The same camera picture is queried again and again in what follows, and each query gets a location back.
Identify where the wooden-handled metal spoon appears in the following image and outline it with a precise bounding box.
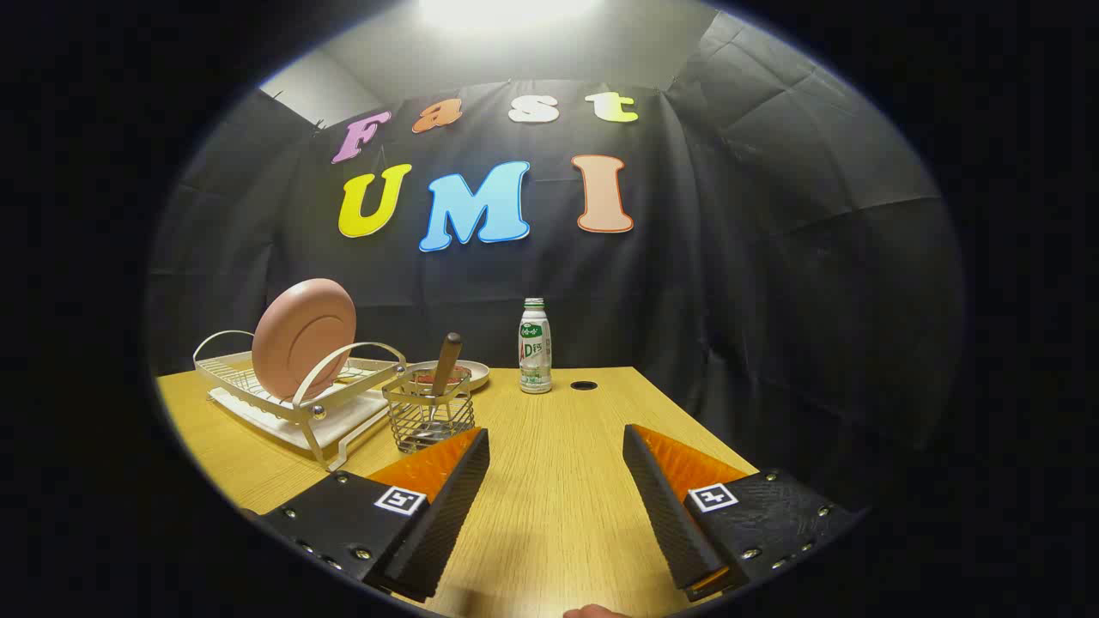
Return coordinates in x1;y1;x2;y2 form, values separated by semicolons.
412;333;464;447

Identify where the pink plate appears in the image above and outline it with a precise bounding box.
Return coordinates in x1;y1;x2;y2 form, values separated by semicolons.
252;278;357;402

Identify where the ceiling light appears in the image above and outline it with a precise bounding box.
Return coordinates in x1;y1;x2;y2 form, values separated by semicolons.
418;0;602;31

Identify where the metal wire basket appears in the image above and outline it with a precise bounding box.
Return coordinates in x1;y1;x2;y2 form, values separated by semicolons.
382;369;476;454

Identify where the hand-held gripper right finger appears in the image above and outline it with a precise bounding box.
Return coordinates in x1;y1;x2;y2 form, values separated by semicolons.
622;424;864;602

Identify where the black backdrop cloth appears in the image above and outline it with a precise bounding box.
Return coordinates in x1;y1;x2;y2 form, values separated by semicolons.
146;9;967;516

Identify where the white plastic drink bottle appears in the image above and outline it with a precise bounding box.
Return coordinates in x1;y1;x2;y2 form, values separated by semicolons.
519;298;554;395

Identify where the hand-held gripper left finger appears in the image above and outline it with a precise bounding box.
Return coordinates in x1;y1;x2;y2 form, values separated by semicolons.
258;427;490;602

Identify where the beige round plate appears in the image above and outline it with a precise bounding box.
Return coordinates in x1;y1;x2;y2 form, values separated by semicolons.
408;360;490;393

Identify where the white wire dish rack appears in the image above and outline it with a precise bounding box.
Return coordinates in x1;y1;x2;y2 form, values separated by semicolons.
193;330;407;473

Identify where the white drip tray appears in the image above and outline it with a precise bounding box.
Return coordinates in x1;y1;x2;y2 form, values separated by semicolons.
209;378;392;451

